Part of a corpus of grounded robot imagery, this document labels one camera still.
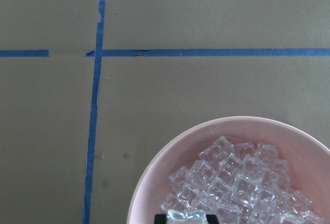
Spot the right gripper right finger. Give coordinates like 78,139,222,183
206,214,218,224

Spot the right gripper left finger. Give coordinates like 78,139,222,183
154,214,167,224

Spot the single clear ice cube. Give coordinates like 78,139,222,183
166,209,207,224

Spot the pile of ice cubes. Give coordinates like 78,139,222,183
160,136,325,223

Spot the pink bowl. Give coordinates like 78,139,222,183
126,116,329,223

